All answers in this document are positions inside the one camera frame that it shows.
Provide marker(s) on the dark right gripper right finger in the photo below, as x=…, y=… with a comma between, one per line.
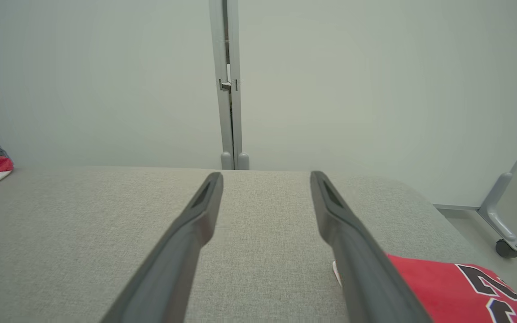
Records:
x=366, y=278

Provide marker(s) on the grey partition foot with caster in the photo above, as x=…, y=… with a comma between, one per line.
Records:
x=494, y=211

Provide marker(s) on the grey fabric sofa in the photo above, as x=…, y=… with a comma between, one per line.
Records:
x=263, y=269

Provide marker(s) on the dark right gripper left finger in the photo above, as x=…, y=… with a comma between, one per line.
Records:
x=173, y=269

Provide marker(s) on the red jersey shirt white sleeves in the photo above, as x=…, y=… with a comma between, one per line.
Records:
x=438, y=291

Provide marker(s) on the black caster wheel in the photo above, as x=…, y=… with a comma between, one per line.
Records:
x=505, y=249

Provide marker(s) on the grey partition post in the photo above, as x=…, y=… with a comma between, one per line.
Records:
x=237, y=112
x=219, y=112

